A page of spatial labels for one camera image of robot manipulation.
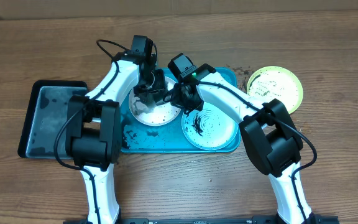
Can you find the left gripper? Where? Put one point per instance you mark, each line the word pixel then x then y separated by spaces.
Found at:
pixel 159 84

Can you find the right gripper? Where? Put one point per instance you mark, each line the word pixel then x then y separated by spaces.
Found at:
pixel 178 102

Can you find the white plate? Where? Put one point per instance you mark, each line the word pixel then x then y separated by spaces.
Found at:
pixel 150 113

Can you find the light blue plate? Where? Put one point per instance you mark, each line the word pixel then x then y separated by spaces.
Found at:
pixel 210 130

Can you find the yellow plate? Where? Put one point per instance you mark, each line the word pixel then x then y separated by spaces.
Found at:
pixel 272 82

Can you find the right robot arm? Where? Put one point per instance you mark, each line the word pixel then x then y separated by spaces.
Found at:
pixel 271 140

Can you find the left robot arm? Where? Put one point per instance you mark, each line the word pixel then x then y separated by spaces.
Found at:
pixel 93 136

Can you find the teal plastic tray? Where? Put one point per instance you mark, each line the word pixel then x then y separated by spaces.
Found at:
pixel 141 138

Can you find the black water tray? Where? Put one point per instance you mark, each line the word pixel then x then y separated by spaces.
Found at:
pixel 46 114

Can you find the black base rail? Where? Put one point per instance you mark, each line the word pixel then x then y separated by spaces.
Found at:
pixel 315 219

